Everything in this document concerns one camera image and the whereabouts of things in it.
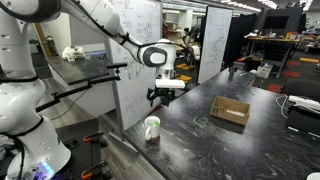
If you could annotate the black monitor screen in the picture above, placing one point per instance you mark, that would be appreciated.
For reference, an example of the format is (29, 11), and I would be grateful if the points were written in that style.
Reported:
(275, 22)

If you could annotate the seated person background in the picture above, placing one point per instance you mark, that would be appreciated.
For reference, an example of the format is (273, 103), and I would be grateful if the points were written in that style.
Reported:
(192, 49)

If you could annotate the white cloth bundle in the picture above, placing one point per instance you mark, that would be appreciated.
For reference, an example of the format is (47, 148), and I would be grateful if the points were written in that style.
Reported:
(72, 52)

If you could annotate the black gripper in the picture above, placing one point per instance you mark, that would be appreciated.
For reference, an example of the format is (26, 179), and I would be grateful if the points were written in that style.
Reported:
(166, 94)

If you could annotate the dark side table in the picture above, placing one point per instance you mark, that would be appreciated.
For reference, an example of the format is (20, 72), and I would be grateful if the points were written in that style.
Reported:
(80, 70)

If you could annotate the orange-handled clamp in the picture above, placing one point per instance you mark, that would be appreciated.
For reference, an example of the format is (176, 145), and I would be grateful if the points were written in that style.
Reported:
(96, 137)
(97, 170)

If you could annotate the black equipment case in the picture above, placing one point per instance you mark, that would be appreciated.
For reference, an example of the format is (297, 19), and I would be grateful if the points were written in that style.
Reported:
(304, 120)

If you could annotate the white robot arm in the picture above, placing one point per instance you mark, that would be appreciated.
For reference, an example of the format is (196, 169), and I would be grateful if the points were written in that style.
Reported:
(41, 154)

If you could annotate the open cardboard box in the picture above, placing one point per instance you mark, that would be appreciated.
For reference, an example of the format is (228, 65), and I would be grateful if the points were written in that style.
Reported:
(231, 110)

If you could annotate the white power strip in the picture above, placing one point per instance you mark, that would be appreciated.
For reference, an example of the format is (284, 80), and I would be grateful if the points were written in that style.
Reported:
(305, 102)

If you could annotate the large cardboard box background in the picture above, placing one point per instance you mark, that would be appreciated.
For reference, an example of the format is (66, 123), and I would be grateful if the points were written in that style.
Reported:
(171, 31)

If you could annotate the orange-handled clamp upper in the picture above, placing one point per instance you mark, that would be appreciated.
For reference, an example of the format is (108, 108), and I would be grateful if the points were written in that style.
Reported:
(96, 137)

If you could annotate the orange-handled clamp lower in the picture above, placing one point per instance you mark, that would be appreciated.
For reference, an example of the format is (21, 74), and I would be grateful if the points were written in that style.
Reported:
(97, 170)

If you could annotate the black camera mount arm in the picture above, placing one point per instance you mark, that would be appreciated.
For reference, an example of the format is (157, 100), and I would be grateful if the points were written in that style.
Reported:
(90, 83)

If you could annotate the white ceramic mug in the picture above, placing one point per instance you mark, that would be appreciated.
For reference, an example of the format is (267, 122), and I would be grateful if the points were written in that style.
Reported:
(152, 132)

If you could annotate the black office chair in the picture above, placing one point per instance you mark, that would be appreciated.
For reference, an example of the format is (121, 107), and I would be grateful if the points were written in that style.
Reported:
(302, 88)

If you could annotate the white storage bin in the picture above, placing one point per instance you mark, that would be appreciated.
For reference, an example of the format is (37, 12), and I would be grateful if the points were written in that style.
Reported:
(264, 71)

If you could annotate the wooden desk background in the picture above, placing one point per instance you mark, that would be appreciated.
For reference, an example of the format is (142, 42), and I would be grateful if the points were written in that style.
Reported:
(277, 50)

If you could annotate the large whiteboard on stand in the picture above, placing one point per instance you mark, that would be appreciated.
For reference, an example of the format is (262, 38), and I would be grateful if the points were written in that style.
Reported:
(142, 20)

